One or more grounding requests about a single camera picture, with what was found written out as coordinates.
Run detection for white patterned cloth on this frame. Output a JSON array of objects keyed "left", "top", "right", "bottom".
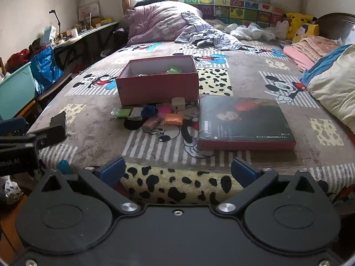
[{"left": 0, "top": 176, "right": 24, "bottom": 204}]

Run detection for printed cartoon blanket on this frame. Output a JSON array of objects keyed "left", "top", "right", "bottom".
[{"left": 26, "top": 40, "right": 355, "bottom": 208}]

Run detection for orange clay packet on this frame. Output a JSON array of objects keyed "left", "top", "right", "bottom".
[{"left": 163, "top": 113, "right": 184, "bottom": 126}]

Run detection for cream quilt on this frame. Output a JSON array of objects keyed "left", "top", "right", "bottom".
[{"left": 306, "top": 43, "right": 355, "bottom": 133}]

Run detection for tan fleece blanket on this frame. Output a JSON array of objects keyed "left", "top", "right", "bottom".
[{"left": 291, "top": 35, "right": 340, "bottom": 63}]

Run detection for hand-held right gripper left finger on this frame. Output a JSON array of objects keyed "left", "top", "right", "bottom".
[{"left": 40, "top": 156, "right": 140, "bottom": 214}]

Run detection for red cardboard box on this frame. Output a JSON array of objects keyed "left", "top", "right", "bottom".
[{"left": 116, "top": 55, "right": 199, "bottom": 106}]

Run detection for dark desk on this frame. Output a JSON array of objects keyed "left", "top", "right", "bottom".
[{"left": 54, "top": 21, "right": 121, "bottom": 64}]

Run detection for black clothes pile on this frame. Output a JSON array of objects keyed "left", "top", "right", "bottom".
[{"left": 114, "top": 28, "right": 129, "bottom": 45}]

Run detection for purple duvet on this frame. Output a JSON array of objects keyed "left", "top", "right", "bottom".
[{"left": 127, "top": 0, "right": 207, "bottom": 45}]

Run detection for white rabbit plush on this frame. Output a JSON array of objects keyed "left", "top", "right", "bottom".
[{"left": 274, "top": 19, "right": 290, "bottom": 40}]

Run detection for light blue tissue pack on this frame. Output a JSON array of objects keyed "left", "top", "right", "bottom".
[{"left": 41, "top": 25, "right": 57, "bottom": 45}]

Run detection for crumpled lilac striped cloth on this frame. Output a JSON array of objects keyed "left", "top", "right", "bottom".
[{"left": 175, "top": 11, "right": 245, "bottom": 51}]

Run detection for pink clay packet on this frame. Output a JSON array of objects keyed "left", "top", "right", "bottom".
[{"left": 157, "top": 104, "right": 174, "bottom": 117}]

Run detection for red bag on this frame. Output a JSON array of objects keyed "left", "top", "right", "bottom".
[{"left": 7, "top": 48, "right": 31, "bottom": 67}]

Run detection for pink folded blanket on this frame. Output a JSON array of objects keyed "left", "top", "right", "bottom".
[{"left": 283, "top": 46, "right": 322, "bottom": 71}]

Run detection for yellow mouse plush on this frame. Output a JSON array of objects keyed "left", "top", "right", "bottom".
[{"left": 286, "top": 12, "right": 318, "bottom": 41}]

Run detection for framed picture board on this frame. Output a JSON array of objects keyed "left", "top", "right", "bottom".
[{"left": 78, "top": 1, "right": 101, "bottom": 23}]

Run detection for white plastic bags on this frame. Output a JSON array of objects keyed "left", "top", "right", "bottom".
[{"left": 227, "top": 22, "right": 276, "bottom": 41}]

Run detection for black cloth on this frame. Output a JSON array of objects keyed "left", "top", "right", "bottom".
[{"left": 134, "top": 0, "right": 167, "bottom": 7}]

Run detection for dark blue clay lump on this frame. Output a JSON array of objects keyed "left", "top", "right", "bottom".
[{"left": 141, "top": 105, "right": 158, "bottom": 117}]

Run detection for yellow boxes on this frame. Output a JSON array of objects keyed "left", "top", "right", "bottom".
[{"left": 91, "top": 17, "right": 114, "bottom": 27}]

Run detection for teal storage bin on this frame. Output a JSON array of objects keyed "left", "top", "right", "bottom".
[{"left": 0, "top": 61, "right": 36, "bottom": 121}]

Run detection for tan clay packet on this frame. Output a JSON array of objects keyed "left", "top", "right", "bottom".
[{"left": 142, "top": 116, "right": 164, "bottom": 131}]

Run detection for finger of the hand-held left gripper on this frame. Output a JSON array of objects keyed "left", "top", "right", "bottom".
[
  {"left": 26, "top": 111, "right": 68, "bottom": 151},
  {"left": 37, "top": 158, "right": 71, "bottom": 178}
]

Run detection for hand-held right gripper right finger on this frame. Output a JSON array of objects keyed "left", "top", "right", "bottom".
[{"left": 218, "top": 157, "right": 317, "bottom": 214}]

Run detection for dark wooden headboard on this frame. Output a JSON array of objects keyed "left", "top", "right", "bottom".
[{"left": 316, "top": 12, "right": 355, "bottom": 46}]

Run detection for grey clay packet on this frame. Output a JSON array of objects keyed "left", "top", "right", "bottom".
[{"left": 128, "top": 108, "right": 145, "bottom": 121}]

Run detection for blue plastic bag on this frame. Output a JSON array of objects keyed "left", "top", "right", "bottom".
[{"left": 30, "top": 46, "right": 65, "bottom": 95}]

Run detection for colourful alphabet foam mat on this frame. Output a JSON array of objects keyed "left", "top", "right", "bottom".
[{"left": 166, "top": 0, "right": 287, "bottom": 28}]

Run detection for beige cube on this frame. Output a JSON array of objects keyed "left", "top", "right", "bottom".
[{"left": 171, "top": 97, "right": 186, "bottom": 111}]

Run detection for wooden stool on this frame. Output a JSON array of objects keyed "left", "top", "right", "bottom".
[{"left": 36, "top": 73, "right": 73, "bottom": 108}]

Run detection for yellow character pillow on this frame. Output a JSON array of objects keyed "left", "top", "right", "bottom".
[{"left": 292, "top": 23, "right": 319, "bottom": 44}]

